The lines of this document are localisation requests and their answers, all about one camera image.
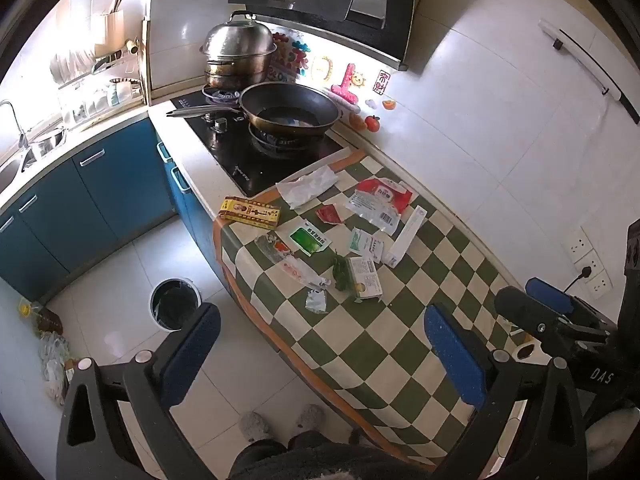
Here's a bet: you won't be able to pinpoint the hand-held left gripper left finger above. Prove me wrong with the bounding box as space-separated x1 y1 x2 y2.
56 302 222 480

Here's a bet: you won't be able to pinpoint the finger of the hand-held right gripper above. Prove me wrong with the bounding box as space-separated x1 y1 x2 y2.
495 285 613 356
525 276 608 328

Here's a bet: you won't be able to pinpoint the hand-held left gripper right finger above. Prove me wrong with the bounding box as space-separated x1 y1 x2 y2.
424 304 591 480

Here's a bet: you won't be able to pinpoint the red white sugar bag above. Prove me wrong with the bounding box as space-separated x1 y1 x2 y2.
347 178 415 235

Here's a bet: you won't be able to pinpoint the person's right forearm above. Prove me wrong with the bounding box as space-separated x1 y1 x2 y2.
582 407 640 467

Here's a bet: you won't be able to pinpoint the white round trash bin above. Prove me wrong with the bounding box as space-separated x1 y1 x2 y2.
150 278 204 332

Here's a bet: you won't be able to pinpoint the black plug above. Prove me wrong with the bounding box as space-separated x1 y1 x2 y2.
562 266 594 294

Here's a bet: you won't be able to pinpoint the small white container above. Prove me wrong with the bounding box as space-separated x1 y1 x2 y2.
510 330 547 362

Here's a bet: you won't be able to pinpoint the grey fuzzy slipper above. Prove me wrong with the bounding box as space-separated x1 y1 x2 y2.
239 411 274 443

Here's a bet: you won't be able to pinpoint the green white checkered mat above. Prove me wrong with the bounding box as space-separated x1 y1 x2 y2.
212 149 532 471

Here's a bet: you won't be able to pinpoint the white medicine box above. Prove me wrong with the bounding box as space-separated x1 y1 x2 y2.
346 256 383 302

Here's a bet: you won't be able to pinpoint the long white cardboard box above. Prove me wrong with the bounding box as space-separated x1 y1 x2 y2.
382 205 428 268

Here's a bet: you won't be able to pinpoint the clear wrapper with orange print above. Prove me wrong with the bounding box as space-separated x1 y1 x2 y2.
255 234 293 264

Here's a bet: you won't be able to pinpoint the clear wrapper with red print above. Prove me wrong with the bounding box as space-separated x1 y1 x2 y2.
280 255 331 290

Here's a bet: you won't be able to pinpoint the pile of plastic bags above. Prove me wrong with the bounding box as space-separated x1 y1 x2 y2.
39 331 77 407

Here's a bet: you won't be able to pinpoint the green leaf scrap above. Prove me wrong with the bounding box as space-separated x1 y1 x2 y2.
331 255 353 292

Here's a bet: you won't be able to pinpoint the white sachet with green print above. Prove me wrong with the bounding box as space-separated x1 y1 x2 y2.
348 227 385 262

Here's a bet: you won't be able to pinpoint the yellow cardboard box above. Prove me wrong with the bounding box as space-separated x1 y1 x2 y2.
220 196 282 231

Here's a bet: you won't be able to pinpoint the blue kitchen cabinet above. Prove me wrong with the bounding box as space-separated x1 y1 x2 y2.
0 115 236 306

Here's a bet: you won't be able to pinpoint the small red sachet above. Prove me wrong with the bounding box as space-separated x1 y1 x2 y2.
316 203 344 225

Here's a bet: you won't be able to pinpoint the crumpled white plastic bag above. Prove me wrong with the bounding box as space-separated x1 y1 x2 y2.
276 166 338 210

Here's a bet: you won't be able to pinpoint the black gas stove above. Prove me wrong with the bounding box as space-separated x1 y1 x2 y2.
166 91 351 198

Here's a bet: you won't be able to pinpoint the steel sink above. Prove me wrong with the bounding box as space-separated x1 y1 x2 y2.
0 127 68 186

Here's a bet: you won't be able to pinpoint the dark wok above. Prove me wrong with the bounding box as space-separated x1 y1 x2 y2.
166 82 344 140

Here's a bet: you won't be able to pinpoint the dish rack with dishes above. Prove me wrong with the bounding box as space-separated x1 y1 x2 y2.
50 40 151 126

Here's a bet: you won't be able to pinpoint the steel faucet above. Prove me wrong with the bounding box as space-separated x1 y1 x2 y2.
0 101 29 149

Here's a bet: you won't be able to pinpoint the steel steamer pot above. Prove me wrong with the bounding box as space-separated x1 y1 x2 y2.
199 10 277 92

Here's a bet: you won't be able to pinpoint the black range hood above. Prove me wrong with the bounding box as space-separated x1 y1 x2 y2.
228 0 418 72

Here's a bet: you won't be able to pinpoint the white wall socket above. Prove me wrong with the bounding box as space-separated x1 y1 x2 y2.
575 249 605 282
587 269 614 301
567 226 594 263

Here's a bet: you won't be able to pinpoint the white wall rail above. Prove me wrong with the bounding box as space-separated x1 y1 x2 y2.
539 19 640 126

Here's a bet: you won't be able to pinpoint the pink wall sticker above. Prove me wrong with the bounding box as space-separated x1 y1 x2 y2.
330 62 364 103

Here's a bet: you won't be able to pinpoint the yellow frame wall sticker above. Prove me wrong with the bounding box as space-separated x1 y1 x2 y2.
311 55 335 81

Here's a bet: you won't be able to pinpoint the colourful foam wall stickers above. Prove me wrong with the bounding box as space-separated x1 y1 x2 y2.
272 32 313 83

